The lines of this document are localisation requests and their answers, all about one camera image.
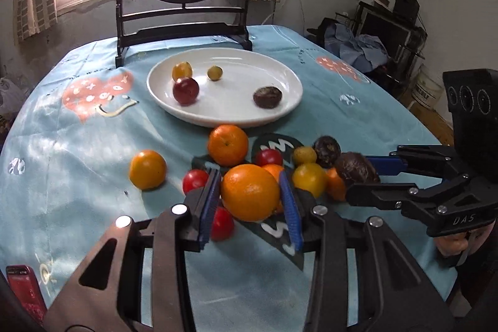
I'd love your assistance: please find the dark red plum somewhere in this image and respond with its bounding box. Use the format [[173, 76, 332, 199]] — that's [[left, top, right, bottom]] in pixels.
[[173, 77, 200, 106]]

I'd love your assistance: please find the dark wrinkled passion fruit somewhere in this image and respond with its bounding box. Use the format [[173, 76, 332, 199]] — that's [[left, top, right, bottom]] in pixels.
[[335, 152, 380, 185], [313, 136, 342, 168], [253, 86, 282, 109]]

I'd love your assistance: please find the red tomato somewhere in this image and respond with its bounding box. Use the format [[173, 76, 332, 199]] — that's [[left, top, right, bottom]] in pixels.
[[255, 148, 284, 167], [182, 169, 211, 196], [210, 206, 235, 242]]

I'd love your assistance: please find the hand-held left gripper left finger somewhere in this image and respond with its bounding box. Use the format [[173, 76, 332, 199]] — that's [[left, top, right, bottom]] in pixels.
[[43, 166, 222, 332]]

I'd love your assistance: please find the large orange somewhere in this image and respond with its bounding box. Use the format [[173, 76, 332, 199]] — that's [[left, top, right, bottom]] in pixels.
[[220, 163, 281, 222]]

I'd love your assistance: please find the orange mandarin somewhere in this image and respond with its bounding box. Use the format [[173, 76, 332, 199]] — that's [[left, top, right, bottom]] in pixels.
[[262, 163, 285, 183], [129, 149, 167, 189], [207, 124, 250, 167], [325, 167, 348, 202]]

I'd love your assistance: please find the person's right hand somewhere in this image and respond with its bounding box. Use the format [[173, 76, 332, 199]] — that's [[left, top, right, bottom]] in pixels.
[[435, 226, 489, 260]]

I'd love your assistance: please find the black television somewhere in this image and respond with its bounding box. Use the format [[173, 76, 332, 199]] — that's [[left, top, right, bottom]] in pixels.
[[359, 2, 426, 65]]

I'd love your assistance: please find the red phone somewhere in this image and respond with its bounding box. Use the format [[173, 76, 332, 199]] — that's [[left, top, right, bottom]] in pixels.
[[5, 264, 48, 325]]

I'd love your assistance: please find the white bucket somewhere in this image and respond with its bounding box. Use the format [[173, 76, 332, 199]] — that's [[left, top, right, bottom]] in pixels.
[[411, 63, 445, 111]]

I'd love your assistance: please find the black box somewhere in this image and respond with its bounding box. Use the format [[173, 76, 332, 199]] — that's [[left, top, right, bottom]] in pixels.
[[393, 0, 421, 22]]

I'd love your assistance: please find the white oval plate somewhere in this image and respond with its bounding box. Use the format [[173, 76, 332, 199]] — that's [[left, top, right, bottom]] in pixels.
[[146, 47, 304, 129]]

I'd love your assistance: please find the blue cloth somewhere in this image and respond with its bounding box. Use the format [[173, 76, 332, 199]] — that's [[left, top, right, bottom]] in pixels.
[[324, 22, 390, 73]]

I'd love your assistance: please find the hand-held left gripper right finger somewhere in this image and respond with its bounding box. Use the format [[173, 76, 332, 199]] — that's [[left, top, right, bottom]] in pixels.
[[278, 171, 456, 332]]

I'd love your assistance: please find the plastic bag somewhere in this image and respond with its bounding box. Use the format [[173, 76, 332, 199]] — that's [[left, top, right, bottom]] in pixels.
[[0, 77, 29, 124]]

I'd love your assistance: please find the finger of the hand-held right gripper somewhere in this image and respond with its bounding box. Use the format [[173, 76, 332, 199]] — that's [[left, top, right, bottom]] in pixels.
[[366, 144, 464, 182], [345, 173, 474, 224]]

